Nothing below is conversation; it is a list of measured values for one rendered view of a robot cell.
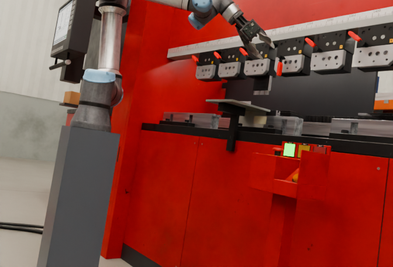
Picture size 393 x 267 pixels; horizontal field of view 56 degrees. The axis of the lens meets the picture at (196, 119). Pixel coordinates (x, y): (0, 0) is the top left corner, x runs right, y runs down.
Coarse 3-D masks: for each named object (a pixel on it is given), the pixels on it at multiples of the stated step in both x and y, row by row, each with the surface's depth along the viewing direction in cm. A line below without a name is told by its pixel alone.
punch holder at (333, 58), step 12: (324, 36) 161; (336, 36) 156; (348, 36) 154; (324, 48) 160; (336, 48) 155; (348, 48) 154; (312, 60) 163; (324, 60) 158; (336, 60) 154; (348, 60) 155; (324, 72) 162; (336, 72) 159; (348, 72) 156
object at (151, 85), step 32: (128, 32) 258; (160, 32) 250; (128, 64) 250; (160, 64) 251; (192, 64) 268; (128, 96) 242; (160, 96) 252; (192, 96) 269; (224, 96) 289; (128, 128) 237; (128, 160) 238; (128, 192) 239
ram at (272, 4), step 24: (240, 0) 206; (264, 0) 192; (288, 0) 180; (312, 0) 169; (336, 0) 159; (360, 0) 151; (384, 0) 143; (216, 24) 219; (264, 24) 189; (288, 24) 177; (336, 24) 157; (360, 24) 149; (168, 48) 254; (216, 48) 215
